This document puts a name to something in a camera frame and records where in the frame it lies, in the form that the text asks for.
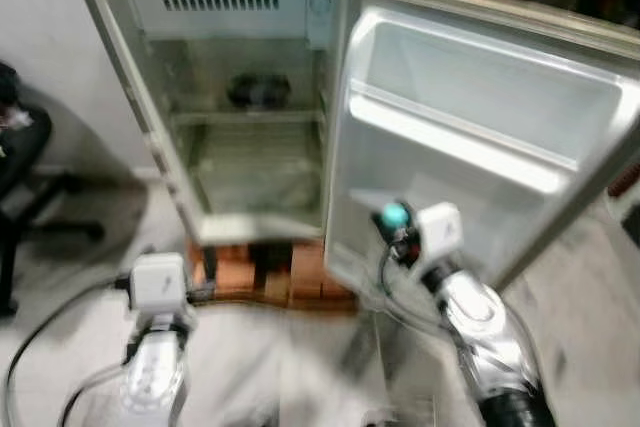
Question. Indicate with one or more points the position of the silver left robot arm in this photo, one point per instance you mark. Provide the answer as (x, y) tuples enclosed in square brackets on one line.
[(155, 377)]

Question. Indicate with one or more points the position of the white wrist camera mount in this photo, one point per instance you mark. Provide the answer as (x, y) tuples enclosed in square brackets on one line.
[(440, 232), (158, 282)]

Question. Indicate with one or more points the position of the black office chair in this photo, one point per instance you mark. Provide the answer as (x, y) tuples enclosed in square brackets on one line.
[(25, 137)]

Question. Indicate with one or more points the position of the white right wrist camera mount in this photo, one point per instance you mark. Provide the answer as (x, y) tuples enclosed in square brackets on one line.
[(440, 232)]

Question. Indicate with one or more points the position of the black item in fridge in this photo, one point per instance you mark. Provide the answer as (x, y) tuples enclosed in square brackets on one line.
[(260, 92)]

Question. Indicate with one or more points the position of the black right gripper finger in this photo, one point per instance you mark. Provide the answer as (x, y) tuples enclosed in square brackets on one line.
[(381, 227)]

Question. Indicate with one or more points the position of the clear fridge shelf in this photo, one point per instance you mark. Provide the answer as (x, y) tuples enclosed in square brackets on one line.
[(250, 118)]

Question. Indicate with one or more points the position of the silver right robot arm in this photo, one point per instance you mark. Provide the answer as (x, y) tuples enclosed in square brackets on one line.
[(480, 322)]

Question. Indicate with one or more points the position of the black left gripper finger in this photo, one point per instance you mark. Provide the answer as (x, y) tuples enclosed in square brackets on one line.
[(210, 267)]

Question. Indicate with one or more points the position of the teal round object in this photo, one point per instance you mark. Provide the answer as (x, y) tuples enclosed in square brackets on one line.
[(395, 216)]

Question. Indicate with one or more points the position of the large orange brick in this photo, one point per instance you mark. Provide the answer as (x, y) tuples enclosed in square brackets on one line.
[(232, 272)]

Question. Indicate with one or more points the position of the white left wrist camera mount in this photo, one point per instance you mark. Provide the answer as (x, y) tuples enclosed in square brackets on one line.
[(158, 282)]

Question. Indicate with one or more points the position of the grey fridge door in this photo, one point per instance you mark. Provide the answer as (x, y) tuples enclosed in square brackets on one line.
[(480, 97)]

